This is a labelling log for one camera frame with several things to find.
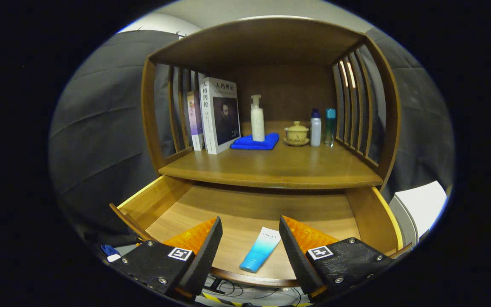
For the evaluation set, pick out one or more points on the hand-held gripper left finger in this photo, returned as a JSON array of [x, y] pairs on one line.
[[203, 260]]

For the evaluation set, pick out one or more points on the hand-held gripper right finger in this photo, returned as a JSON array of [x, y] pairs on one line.
[[298, 256]]

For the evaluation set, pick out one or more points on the blue white cosmetic tube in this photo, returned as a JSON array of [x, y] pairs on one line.
[[260, 251]]

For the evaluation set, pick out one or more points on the wooden drawer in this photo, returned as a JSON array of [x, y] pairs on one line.
[[245, 209]]

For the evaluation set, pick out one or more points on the wooden countertop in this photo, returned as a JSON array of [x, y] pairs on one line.
[[279, 166]]

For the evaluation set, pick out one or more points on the white grey cabinet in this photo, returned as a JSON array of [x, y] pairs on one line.
[[420, 204]]

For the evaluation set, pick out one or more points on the small white blue object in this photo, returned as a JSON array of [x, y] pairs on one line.
[[111, 255]]

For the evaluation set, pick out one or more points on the yellow lidded teacup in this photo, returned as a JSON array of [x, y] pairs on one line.
[[296, 134]]

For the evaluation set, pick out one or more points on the blue folded cloth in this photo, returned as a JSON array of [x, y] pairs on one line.
[[249, 144]]

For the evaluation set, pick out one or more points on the white bottle blue cap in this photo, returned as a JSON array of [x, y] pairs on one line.
[[316, 130]]

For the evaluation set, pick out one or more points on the teal clear bottle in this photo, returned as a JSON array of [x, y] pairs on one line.
[[330, 123]]

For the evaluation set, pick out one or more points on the thin purple book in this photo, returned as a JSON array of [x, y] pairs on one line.
[[195, 123]]

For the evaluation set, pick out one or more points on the white pump bottle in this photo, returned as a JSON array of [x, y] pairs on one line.
[[257, 123]]

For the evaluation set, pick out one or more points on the large white portrait book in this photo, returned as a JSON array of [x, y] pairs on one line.
[[222, 115]]

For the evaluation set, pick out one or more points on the black backdrop cloth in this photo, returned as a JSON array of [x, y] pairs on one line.
[[100, 140]]

